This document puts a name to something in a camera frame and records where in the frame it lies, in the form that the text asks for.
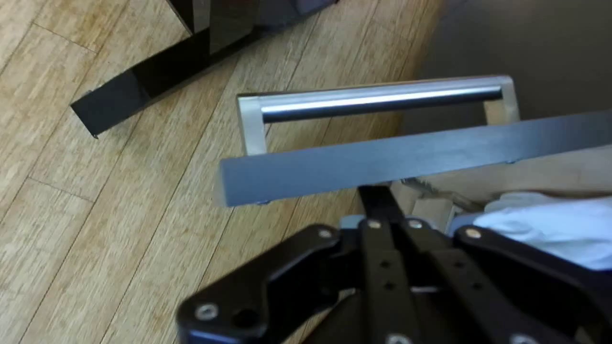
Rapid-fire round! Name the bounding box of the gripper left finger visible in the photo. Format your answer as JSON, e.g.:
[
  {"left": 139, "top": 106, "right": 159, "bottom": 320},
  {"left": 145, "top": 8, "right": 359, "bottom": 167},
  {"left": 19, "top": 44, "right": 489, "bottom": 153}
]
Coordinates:
[{"left": 176, "top": 185, "right": 417, "bottom": 344}]

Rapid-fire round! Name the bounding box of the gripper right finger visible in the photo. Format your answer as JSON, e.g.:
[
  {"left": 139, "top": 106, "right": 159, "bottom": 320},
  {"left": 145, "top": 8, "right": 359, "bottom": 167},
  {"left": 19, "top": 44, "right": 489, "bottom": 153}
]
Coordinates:
[{"left": 382, "top": 184, "right": 612, "bottom": 344}]

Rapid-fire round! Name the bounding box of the white cloth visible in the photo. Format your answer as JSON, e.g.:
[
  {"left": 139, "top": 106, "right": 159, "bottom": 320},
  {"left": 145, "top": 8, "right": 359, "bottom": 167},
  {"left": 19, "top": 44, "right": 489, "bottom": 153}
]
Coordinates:
[{"left": 472, "top": 191, "right": 612, "bottom": 271}]

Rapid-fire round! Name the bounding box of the black glossy furniture base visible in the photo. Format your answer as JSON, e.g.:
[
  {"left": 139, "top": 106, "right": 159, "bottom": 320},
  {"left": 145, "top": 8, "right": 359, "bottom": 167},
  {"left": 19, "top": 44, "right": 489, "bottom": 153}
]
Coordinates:
[{"left": 69, "top": 0, "right": 341, "bottom": 139}]

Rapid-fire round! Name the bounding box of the silver bar door handle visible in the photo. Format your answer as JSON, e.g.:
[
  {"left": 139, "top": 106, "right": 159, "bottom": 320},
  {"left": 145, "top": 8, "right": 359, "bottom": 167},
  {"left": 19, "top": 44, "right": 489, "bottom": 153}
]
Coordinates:
[{"left": 236, "top": 74, "right": 521, "bottom": 156}]

